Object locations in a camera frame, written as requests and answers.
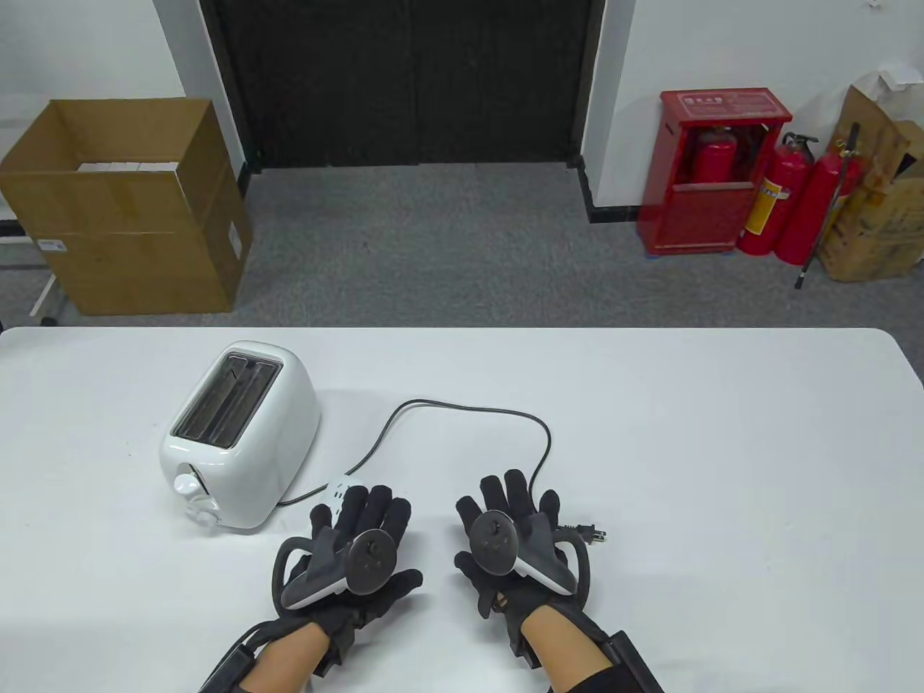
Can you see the torn printed cardboard box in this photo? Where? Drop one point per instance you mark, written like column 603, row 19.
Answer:
column 881, row 231

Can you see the black grey hand controller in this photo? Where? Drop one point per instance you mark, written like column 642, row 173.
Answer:
column 372, row 563
column 494, row 538

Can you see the white two-slot toaster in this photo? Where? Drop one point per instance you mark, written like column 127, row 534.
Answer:
column 281, row 433

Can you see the person's left hand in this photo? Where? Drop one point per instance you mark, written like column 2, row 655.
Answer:
column 379, row 509

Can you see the black grey left hand controller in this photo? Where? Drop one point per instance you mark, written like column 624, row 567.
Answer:
column 372, row 563

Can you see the white power strip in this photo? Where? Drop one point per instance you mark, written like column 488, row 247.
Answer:
column 339, row 494

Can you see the black stick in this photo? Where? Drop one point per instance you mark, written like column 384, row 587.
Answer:
column 803, row 274

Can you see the white sheets inside box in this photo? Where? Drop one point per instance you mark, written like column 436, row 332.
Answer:
column 126, row 167

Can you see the person's right hand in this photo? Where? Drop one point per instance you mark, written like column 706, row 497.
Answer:
column 516, row 494

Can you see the black grey right hand controller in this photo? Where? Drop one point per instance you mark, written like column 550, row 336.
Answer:
column 494, row 538

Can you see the person's left forearm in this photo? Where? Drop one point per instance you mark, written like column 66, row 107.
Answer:
column 289, row 657

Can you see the white metal rolling frame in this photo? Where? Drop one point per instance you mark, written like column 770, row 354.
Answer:
column 43, row 292

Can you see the black double door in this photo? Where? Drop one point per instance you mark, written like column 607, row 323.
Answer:
column 404, row 79

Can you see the plain red fire extinguisher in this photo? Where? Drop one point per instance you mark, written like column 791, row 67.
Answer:
column 812, row 216

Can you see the white packing foam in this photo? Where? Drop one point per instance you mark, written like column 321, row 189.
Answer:
column 899, row 78

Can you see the person's right forearm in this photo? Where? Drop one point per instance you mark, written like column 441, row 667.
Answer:
column 563, row 650

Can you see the red fire extinguisher cabinet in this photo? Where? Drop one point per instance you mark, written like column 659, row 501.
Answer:
column 700, row 216

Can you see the red extinguisher inside cabinet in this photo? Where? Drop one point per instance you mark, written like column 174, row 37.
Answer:
column 715, row 159

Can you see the red extinguisher with yellow label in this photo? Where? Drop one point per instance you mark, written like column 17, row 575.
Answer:
column 776, row 195

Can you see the large open cardboard box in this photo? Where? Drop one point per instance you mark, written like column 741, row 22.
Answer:
column 144, row 238

